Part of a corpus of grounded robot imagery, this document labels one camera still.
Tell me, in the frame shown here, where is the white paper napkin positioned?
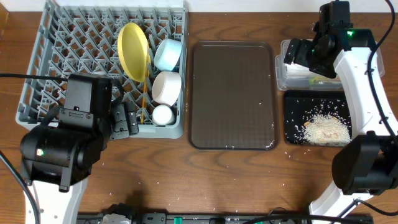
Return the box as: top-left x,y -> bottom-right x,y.
284,63 -> 313,77

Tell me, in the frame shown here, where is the green snack wrapper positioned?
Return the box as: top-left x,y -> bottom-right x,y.
308,77 -> 341,87

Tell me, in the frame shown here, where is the white paper cup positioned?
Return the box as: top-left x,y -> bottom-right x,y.
152,105 -> 175,126

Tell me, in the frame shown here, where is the wooden chopstick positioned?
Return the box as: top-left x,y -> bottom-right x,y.
142,47 -> 151,109
141,80 -> 147,124

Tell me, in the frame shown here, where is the white pink bowl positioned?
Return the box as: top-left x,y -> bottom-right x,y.
152,72 -> 182,107

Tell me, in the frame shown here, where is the yellow plate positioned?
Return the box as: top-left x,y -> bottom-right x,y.
117,22 -> 151,83

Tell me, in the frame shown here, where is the light blue bowl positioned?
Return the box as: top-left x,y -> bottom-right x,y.
154,39 -> 182,72

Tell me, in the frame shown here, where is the rice and peanut pile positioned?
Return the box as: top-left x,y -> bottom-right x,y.
285,99 -> 352,146

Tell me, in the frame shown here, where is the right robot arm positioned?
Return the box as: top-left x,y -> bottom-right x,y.
284,1 -> 397,223

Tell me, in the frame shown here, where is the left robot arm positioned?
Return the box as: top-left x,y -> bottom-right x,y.
21,102 -> 138,223

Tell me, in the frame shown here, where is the clear plastic bin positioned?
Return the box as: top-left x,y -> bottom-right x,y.
275,39 -> 371,91

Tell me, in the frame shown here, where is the black plastic tray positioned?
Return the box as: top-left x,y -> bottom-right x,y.
282,90 -> 354,148

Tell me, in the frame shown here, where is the dark brown serving tray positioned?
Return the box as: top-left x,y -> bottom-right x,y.
188,40 -> 279,151

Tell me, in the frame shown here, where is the grey dish rack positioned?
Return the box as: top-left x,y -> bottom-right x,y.
16,1 -> 188,139

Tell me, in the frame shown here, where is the right black cable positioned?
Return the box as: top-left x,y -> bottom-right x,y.
335,0 -> 398,224

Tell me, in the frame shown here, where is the black cable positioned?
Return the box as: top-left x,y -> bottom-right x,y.
335,0 -> 398,224
0,73 -> 69,224

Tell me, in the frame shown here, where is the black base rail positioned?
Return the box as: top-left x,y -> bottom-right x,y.
77,203 -> 374,224

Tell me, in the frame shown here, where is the left black cable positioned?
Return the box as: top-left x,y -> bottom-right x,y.
0,73 -> 69,224

